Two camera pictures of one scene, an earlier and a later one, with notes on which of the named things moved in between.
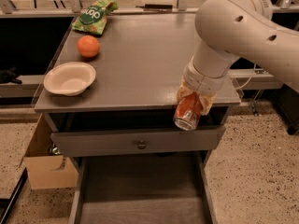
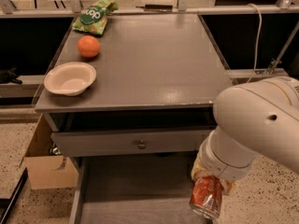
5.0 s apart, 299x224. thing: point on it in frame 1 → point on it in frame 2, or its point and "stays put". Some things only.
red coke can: x=187 y=112 → x=206 y=198
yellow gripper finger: x=184 y=90 → x=197 y=171
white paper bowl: x=69 y=78 stays put
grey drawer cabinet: x=110 y=98 stays put
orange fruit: x=88 y=46 stays put
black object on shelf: x=8 y=76 stays put
